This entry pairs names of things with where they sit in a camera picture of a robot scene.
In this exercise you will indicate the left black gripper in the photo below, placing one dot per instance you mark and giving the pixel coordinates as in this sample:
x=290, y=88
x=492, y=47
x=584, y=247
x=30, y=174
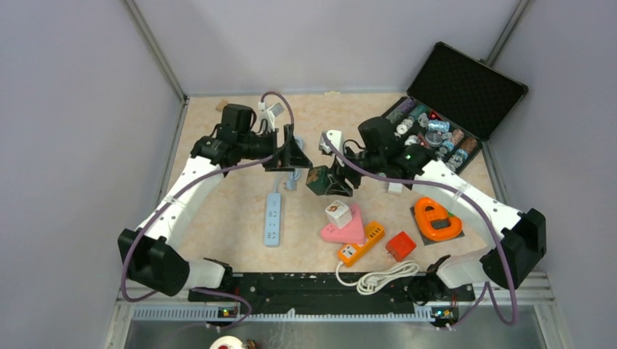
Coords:
x=287, y=162

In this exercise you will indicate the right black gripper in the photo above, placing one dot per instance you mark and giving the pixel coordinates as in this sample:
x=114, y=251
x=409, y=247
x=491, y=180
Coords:
x=339, y=171

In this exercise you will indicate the green cube socket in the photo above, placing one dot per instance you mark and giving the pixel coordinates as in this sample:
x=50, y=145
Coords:
x=320, y=180

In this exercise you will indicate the white cube socket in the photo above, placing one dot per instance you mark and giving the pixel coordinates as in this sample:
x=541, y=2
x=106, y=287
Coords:
x=338, y=213

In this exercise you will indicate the pink triangular power strip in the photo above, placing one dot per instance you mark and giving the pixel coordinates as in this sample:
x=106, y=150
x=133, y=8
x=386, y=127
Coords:
x=353, y=233

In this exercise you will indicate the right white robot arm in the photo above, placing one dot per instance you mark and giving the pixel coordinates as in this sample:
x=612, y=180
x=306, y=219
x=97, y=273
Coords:
x=515, y=241

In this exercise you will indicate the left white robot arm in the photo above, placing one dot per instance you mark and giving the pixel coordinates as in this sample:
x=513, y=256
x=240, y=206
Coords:
x=150, y=253

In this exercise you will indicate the white plug adapter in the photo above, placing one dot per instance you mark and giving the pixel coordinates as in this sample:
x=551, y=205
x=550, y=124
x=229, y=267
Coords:
x=394, y=188

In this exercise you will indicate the small wooden block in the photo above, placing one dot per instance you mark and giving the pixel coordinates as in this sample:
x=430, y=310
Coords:
x=221, y=105

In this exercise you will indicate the red cube socket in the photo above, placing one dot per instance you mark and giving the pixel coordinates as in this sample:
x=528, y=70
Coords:
x=400, y=246

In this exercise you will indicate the grey mat under toy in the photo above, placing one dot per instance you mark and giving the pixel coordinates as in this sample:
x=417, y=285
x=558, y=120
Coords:
x=436, y=236

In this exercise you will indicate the black open case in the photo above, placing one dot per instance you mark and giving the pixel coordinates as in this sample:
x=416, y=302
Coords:
x=454, y=104

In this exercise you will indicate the red white emergency button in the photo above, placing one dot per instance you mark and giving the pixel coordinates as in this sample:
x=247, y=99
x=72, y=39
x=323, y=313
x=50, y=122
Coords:
x=229, y=342

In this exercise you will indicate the blue power strip with cable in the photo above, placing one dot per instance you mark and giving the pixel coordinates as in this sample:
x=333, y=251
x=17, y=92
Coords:
x=273, y=214

